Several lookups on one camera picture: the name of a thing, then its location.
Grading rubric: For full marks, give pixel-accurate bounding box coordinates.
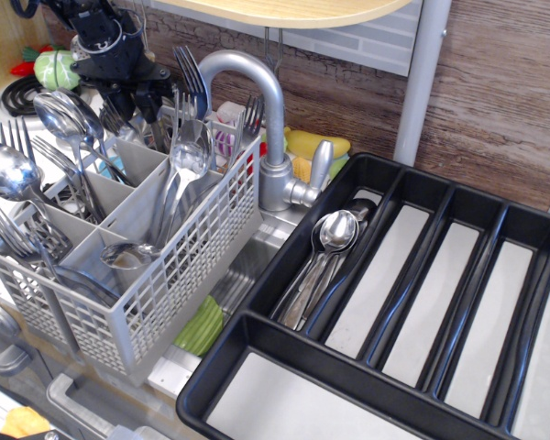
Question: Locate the green toy cabbage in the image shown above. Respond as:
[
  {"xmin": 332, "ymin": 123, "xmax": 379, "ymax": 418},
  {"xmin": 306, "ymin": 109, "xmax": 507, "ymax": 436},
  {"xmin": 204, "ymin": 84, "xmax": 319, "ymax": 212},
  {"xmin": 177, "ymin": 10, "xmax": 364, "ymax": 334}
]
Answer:
[{"xmin": 34, "ymin": 49, "xmax": 80, "ymax": 91}]

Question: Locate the spoon lying front basket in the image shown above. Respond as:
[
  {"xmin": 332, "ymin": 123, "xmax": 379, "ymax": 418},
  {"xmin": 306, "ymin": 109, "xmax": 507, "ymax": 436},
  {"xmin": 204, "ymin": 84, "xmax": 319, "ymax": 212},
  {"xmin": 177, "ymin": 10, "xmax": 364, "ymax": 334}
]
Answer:
[{"xmin": 100, "ymin": 241, "xmax": 161, "ymax": 270}]

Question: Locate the large spoon centre basket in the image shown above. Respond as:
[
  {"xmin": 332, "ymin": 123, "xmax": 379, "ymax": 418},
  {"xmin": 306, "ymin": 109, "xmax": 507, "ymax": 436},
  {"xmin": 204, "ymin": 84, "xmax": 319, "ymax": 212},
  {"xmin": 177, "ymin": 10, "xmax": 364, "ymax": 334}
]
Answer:
[{"xmin": 150, "ymin": 141, "xmax": 210, "ymax": 248}]

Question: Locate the tall silver fork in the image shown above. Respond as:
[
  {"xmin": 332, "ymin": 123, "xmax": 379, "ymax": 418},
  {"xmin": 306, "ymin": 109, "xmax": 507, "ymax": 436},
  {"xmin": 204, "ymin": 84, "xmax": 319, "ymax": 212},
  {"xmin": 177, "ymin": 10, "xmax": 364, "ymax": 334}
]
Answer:
[{"xmin": 173, "ymin": 46, "xmax": 210, "ymax": 121}]

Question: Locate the fork far left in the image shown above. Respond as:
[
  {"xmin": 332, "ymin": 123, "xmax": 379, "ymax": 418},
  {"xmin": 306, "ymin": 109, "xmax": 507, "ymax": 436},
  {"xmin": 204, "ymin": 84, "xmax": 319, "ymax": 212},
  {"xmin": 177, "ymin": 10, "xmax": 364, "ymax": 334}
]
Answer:
[{"xmin": 0, "ymin": 117, "xmax": 36, "ymax": 163}]

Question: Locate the fork back compartment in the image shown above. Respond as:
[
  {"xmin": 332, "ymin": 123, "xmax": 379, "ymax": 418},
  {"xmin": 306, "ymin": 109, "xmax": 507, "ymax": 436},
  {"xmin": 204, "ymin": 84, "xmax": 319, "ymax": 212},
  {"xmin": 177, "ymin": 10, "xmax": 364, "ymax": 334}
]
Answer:
[{"xmin": 99, "ymin": 101, "xmax": 144, "ymax": 144}]

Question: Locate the wooden round shelf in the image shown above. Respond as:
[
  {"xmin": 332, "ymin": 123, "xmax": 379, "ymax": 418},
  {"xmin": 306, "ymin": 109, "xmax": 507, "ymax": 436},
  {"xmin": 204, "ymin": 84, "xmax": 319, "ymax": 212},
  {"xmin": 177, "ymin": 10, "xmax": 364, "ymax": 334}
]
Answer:
[{"xmin": 151, "ymin": 0, "xmax": 410, "ymax": 29}]

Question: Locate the fork cluster front left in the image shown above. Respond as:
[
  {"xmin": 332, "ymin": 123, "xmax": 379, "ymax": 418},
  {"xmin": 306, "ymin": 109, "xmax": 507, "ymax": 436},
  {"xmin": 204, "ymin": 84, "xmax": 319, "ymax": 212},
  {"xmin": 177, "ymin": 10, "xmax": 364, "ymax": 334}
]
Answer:
[{"xmin": 0, "ymin": 207, "xmax": 73, "ymax": 272}]

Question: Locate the silver spoon back left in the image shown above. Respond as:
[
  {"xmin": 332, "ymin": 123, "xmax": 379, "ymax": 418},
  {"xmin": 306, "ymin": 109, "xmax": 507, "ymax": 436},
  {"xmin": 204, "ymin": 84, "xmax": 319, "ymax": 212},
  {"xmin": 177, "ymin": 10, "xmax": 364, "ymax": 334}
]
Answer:
[{"xmin": 33, "ymin": 93, "xmax": 105, "ymax": 223}]

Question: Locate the top spoon in tray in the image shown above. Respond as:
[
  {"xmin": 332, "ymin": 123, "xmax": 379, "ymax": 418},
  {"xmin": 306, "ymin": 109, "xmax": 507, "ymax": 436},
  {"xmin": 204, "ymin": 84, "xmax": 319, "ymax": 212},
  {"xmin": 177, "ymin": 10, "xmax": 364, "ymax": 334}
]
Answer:
[{"xmin": 278, "ymin": 210, "xmax": 358, "ymax": 330}]

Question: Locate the large silver spoon left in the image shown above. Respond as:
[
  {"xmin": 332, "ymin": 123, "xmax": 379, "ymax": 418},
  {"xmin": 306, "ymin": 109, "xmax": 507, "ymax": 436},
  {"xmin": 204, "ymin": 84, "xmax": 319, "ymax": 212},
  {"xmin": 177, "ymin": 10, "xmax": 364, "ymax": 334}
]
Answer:
[{"xmin": 0, "ymin": 143, "xmax": 72, "ymax": 260}]

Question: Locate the small silver teaspoon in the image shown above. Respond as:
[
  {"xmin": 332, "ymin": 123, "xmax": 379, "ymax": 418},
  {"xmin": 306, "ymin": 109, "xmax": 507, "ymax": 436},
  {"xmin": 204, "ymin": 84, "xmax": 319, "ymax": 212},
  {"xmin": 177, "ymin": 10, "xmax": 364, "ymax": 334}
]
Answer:
[{"xmin": 143, "ymin": 120, "xmax": 169, "ymax": 154}]

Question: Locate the grey plastic cutlery basket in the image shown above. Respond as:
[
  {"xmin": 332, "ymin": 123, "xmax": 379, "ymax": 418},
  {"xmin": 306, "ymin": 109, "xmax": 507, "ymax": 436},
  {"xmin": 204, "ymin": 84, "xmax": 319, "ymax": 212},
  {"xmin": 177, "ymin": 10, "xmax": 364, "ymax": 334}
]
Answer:
[{"xmin": 0, "ymin": 139, "xmax": 262, "ymax": 384}]

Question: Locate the yellow toy fruit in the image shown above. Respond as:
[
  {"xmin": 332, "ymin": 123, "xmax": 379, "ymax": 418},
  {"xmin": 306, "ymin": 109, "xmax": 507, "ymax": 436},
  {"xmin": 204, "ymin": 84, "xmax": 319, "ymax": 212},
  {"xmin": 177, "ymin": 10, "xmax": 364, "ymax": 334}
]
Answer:
[{"xmin": 284, "ymin": 129, "xmax": 351, "ymax": 160}]

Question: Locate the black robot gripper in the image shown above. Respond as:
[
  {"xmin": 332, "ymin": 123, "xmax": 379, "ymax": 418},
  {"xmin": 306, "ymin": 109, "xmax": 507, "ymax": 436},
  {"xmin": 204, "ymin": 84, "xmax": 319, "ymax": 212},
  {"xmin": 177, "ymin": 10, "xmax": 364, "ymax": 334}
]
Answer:
[{"xmin": 43, "ymin": 1, "xmax": 172, "ymax": 123}]

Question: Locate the red toy pepper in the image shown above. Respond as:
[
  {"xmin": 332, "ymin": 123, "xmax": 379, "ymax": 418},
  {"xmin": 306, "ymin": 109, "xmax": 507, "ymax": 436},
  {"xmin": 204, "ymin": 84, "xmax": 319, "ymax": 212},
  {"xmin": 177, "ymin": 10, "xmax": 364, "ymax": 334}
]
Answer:
[{"xmin": 10, "ymin": 45, "xmax": 54, "ymax": 77}]

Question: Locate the silver sink faucet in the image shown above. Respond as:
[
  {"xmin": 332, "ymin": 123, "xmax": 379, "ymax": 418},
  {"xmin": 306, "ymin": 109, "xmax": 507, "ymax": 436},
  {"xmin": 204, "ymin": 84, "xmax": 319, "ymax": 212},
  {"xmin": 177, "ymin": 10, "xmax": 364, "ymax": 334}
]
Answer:
[{"xmin": 199, "ymin": 49, "xmax": 334, "ymax": 212}]

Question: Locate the black stove burner coil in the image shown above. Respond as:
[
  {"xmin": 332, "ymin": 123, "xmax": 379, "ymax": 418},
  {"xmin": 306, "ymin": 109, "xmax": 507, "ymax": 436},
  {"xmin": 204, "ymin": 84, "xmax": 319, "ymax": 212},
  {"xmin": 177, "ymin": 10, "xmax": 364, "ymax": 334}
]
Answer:
[{"xmin": 0, "ymin": 75, "xmax": 46, "ymax": 116}]

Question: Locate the black cutlery tray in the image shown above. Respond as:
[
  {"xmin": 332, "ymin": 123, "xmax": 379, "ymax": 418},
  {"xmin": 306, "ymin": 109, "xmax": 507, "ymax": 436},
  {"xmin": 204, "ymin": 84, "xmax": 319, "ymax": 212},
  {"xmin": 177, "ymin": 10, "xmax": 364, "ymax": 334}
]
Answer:
[{"xmin": 176, "ymin": 154, "xmax": 550, "ymax": 439}]

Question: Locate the green toy vegetable in sink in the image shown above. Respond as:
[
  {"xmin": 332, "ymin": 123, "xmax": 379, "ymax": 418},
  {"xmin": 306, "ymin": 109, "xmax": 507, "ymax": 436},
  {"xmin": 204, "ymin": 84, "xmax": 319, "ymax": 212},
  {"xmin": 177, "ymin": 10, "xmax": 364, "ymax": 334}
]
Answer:
[{"xmin": 173, "ymin": 295, "xmax": 224, "ymax": 358}]

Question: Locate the grey metal pole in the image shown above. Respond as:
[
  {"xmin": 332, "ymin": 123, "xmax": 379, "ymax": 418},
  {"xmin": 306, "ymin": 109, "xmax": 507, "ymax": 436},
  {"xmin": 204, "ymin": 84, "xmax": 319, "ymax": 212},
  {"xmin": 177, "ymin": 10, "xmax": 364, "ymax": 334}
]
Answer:
[{"xmin": 393, "ymin": 0, "xmax": 452, "ymax": 166}]

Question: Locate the fork right basket edge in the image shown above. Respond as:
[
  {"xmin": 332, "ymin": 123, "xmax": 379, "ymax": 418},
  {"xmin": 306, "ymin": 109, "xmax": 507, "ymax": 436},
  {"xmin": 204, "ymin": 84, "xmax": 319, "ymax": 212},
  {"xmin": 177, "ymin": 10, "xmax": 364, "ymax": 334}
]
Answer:
[{"xmin": 228, "ymin": 95, "xmax": 265, "ymax": 167}]

